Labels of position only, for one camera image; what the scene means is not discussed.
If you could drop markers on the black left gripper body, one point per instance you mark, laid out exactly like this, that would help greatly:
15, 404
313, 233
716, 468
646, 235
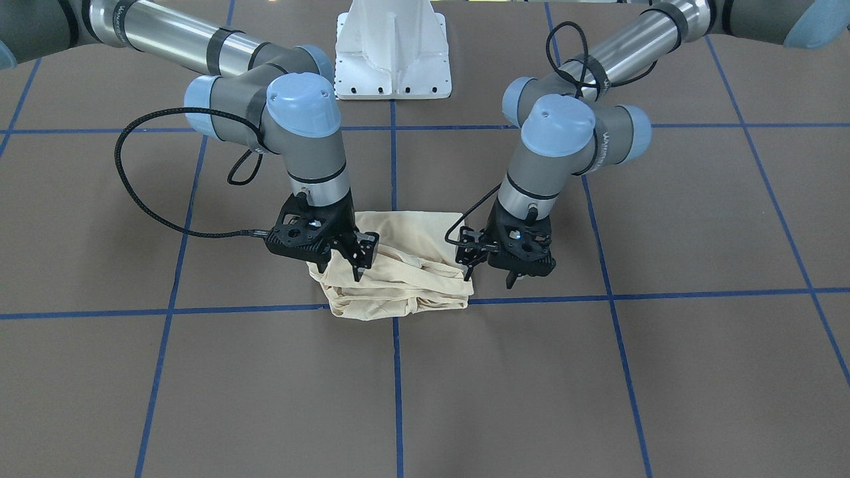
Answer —
493, 232

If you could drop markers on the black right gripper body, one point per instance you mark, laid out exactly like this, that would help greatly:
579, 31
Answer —
343, 224

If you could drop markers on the beige long-sleeve printed shirt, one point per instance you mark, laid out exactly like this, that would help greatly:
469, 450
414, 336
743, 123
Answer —
414, 269

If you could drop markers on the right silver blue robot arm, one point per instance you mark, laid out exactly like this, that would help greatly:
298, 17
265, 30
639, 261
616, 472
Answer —
270, 99

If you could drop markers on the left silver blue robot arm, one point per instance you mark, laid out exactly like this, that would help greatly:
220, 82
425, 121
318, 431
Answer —
565, 133

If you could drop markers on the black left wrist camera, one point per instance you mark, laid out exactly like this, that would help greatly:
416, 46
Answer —
473, 248

